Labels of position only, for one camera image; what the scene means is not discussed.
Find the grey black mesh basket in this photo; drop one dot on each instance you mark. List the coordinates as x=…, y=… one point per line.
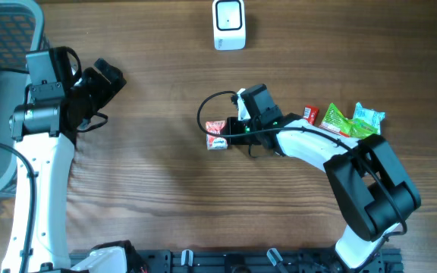
x=21, y=31

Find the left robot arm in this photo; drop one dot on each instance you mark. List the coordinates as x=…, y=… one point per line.
x=60, y=104

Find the green snack bag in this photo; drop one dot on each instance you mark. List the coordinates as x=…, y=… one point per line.
x=334, y=121

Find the red tissue pack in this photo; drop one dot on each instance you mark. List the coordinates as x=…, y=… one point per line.
x=214, y=142

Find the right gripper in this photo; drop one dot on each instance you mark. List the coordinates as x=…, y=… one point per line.
x=233, y=127

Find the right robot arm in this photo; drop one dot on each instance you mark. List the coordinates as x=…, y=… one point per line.
x=372, y=188

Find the white barcode scanner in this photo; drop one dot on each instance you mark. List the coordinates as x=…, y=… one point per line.
x=229, y=27

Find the red coffee stick sachet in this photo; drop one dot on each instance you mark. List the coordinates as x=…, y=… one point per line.
x=310, y=114

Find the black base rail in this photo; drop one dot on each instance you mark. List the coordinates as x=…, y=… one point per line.
x=315, y=260

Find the teal tissue pack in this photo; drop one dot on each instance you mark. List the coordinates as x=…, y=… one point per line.
x=370, y=116

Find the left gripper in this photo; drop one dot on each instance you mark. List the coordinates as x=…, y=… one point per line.
x=106, y=91

